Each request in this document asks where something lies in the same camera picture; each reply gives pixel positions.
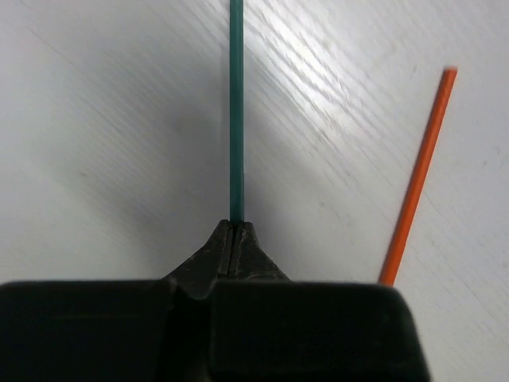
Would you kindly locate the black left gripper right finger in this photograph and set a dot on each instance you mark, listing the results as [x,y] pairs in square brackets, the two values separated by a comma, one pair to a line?
[265,327]

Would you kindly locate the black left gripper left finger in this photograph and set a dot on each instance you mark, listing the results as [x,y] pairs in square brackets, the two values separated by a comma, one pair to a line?
[128,330]

